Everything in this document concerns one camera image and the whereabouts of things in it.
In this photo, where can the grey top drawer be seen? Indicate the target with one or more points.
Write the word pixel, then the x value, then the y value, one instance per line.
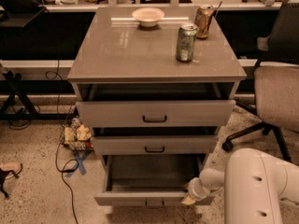
pixel 155 113

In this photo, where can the blue tape cross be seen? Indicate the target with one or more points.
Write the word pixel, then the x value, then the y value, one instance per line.
pixel 80 157

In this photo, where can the orange soda can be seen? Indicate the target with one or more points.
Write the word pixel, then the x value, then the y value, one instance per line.
pixel 203 19

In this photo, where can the grey bottom drawer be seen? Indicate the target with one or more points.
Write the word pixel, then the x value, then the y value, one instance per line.
pixel 148 180

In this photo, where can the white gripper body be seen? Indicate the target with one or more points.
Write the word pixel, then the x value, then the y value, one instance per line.
pixel 195 190

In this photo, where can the white bowl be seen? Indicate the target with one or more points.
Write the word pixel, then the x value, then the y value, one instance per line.
pixel 148 16

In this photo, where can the tan shoe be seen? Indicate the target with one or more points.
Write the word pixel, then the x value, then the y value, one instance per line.
pixel 8 169

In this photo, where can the grey office chair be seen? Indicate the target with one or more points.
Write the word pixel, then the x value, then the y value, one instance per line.
pixel 276 80

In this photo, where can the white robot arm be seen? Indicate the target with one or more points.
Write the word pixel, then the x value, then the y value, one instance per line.
pixel 253 183

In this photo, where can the grey drawer cabinet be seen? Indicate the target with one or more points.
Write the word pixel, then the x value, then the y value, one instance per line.
pixel 120 61

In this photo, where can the black table leg frame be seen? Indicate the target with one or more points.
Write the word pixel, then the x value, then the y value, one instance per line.
pixel 19 106

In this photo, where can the black tripod stand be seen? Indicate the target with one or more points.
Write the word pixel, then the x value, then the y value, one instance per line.
pixel 3 179

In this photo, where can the green soda can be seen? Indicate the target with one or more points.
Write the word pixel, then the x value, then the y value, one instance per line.
pixel 187 34

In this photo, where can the grey middle drawer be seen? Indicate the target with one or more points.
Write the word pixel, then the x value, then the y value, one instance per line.
pixel 137 145

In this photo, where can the grey drawer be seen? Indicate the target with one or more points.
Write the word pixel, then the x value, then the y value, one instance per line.
pixel 148 180
pixel 137 145
pixel 155 113

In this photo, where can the crumpled snack bags pile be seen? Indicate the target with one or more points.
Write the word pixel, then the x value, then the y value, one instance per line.
pixel 77 136

